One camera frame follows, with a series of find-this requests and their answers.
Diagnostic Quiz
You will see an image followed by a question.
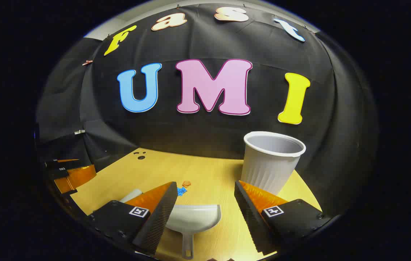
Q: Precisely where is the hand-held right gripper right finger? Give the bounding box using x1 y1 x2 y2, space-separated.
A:
234 179 333 255

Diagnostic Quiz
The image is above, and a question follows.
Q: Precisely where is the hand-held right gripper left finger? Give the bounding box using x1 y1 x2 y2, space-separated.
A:
87 181 179 256

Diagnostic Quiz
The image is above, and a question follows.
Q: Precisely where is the white dustpan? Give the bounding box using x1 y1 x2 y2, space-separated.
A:
165 204 222 260

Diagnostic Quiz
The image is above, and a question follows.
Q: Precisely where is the small white broom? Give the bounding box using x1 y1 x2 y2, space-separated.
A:
120 188 143 203

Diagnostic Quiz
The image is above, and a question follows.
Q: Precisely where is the white ribbed garbage bin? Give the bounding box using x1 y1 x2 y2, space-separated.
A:
241 131 307 196

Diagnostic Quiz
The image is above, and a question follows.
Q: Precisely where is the wooden desktop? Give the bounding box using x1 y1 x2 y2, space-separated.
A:
70 147 322 261

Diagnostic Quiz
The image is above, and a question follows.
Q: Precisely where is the black backdrop cloth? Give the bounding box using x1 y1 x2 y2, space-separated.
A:
35 3 379 218

